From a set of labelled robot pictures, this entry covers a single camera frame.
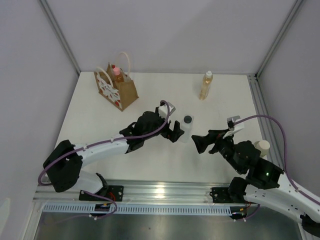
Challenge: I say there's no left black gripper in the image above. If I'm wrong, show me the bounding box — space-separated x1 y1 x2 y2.
143 107 184 143

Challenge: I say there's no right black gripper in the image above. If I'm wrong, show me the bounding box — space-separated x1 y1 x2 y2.
190 128 243 174

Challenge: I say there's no white bottle black cap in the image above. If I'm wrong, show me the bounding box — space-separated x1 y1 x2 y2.
179 114 194 143

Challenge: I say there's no pink capped small bottle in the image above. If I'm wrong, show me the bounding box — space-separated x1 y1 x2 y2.
112 65 125 83

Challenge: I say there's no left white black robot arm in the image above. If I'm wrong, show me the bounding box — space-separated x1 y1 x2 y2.
43 105 185 201

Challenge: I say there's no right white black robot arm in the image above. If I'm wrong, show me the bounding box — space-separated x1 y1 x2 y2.
191 130 320 237

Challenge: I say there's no brown canvas tote bag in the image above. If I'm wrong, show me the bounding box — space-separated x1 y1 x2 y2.
93 51 139 111

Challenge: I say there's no cream capped white bottle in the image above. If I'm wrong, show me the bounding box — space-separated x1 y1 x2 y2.
253 140 271 158

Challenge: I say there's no amber liquid clear bottle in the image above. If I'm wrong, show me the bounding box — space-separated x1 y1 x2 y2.
199 70 213 100

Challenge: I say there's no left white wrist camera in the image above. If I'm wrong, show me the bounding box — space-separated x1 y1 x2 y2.
158 101 176 118

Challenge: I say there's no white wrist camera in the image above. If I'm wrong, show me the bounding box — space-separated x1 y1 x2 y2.
223 115 245 138
158 101 176 118

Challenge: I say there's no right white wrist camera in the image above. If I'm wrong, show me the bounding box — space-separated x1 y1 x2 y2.
223 115 245 138

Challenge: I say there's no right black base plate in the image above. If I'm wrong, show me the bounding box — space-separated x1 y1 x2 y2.
209 187 245 204

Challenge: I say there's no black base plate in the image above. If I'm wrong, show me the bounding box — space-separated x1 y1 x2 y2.
78 185 124 202
209 187 245 204

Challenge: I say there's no right side aluminium rail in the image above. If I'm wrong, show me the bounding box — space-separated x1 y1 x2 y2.
247 74 284 169

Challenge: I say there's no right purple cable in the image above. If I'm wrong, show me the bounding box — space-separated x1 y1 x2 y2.
232 114 320 222

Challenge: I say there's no purple cable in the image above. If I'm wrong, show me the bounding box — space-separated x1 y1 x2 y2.
232 114 320 222
37 99 175 222

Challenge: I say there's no aluminium mounting rail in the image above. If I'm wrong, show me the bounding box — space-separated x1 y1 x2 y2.
33 180 230 205

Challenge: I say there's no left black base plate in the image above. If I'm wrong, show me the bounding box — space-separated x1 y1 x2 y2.
78 185 124 202

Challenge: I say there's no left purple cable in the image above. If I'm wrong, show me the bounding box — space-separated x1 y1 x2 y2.
37 99 175 222

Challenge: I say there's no white slotted cable duct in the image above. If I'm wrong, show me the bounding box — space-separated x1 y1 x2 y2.
43 203 232 216

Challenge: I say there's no right aluminium frame post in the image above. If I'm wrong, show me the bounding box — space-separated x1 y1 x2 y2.
254 0 306 81

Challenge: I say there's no aluminium frame post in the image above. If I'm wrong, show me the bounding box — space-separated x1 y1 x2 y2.
37 0 81 76
254 0 306 81

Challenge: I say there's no left aluminium frame post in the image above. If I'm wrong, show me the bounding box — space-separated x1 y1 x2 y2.
37 0 81 76

